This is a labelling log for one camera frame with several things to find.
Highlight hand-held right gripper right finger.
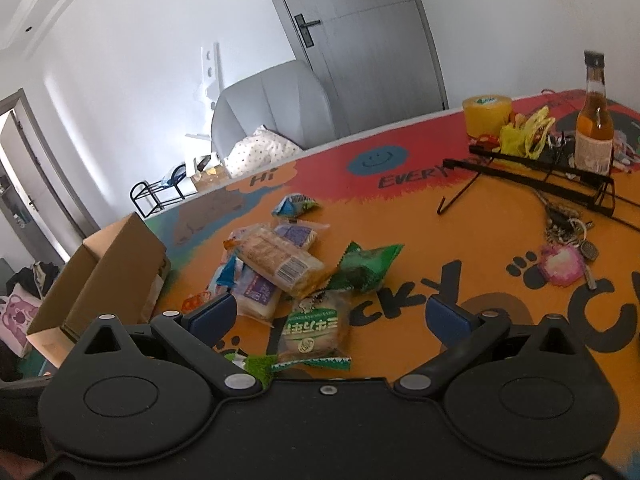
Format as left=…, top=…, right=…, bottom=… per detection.
left=395, top=294, right=594, bottom=400

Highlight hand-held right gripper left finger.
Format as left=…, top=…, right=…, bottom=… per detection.
left=75, top=292, right=263, bottom=397

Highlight small orange snack packet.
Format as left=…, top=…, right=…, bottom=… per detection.
left=182, top=290, right=213, bottom=316

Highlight blue white snack packet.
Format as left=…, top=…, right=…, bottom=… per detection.
left=209, top=255, right=246, bottom=296

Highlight white packet purple label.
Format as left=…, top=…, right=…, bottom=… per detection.
left=232, top=265, right=283, bottom=321

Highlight small green snack packet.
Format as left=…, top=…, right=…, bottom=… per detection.
left=223, top=352, right=278, bottom=377

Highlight clear cracker packet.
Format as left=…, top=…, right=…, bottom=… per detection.
left=223, top=225, right=335, bottom=300

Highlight green zigzag snack packet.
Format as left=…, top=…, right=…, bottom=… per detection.
left=327, top=241, right=405, bottom=295

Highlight green label bread packet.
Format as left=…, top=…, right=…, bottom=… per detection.
left=272, top=287, right=352, bottom=371

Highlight colourful printed table mat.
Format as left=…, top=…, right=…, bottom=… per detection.
left=22, top=89, right=640, bottom=480

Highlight purple label bread packet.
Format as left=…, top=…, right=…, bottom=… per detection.
left=272, top=220, right=331, bottom=251

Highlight small teal snack packet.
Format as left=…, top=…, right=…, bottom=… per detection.
left=271, top=192, right=320, bottom=219

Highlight printed cardboard box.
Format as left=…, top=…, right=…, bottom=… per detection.
left=190, top=155, right=228, bottom=193

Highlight black shoe rack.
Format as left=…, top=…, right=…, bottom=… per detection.
left=131, top=165, right=188, bottom=218

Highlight bunch of keys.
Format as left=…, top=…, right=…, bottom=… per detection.
left=542, top=202, right=601, bottom=291

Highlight white dotted pillow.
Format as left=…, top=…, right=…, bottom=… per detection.
left=222, top=126, right=304, bottom=178

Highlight dark clothes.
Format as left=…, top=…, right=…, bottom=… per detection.
left=5, top=261, right=61, bottom=296

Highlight yellow plastic bag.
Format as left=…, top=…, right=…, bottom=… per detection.
left=500, top=110, right=557, bottom=161

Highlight pink bear tote bag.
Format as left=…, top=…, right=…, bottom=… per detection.
left=0, top=282, right=41, bottom=358

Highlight yellow tape roll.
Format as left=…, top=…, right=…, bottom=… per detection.
left=462, top=95, right=513, bottom=138

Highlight grey armchair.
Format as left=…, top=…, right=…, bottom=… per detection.
left=210, top=60, right=337, bottom=178

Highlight glass bottle orange drink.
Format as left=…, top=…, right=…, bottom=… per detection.
left=574, top=50, right=615, bottom=176

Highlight open interior door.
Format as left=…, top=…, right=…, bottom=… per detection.
left=0, top=110, right=83, bottom=261

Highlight white board with holes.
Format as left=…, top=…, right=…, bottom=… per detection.
left=192, top=42, right=221, bottom=111

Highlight grey door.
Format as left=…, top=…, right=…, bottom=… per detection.
left=255, top=0, right=448, bottom=138

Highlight pink keychain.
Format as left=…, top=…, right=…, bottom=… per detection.
left=537, top=244, right=586, bottom=286

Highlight black wire stand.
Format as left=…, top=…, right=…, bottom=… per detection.
left=437, top=142, right=640, bottom=233

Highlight grey door frame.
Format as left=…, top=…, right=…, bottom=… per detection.
left=0, top=87, right=101, bottom=266

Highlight black door handle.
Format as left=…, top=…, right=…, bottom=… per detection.
left=295, top=12, right=322, bottom=48

